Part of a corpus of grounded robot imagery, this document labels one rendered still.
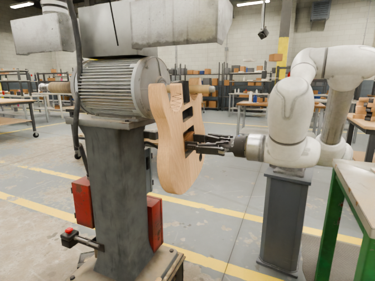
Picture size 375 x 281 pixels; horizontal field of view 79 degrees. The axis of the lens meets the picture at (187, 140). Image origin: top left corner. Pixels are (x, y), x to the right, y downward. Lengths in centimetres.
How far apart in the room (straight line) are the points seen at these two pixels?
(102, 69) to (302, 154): 80
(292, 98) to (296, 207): 112
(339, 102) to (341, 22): 1096
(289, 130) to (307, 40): 1138
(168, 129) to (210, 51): 1191
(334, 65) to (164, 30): 72
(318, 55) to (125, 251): 125
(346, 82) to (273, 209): 90
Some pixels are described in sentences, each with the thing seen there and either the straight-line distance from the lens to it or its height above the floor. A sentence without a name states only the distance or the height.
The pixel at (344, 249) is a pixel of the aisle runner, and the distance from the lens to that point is 233.
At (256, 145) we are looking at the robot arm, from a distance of 73.
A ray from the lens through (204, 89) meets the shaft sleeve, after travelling 86.
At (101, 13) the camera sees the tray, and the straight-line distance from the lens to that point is 106.
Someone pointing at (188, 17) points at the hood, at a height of 146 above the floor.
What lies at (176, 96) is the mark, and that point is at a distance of 78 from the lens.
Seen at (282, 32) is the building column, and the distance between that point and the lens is 783.
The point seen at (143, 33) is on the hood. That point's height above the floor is 143.
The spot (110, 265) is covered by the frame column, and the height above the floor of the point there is 37.
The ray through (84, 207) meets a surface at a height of 66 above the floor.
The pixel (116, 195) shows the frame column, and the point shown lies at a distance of 111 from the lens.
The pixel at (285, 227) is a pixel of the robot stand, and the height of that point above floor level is 35.
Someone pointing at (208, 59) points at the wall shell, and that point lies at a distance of 1254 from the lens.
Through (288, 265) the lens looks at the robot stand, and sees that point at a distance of 188.
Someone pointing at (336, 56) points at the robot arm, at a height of 138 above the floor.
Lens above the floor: 127
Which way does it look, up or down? 14 degrees down
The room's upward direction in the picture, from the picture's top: straight up
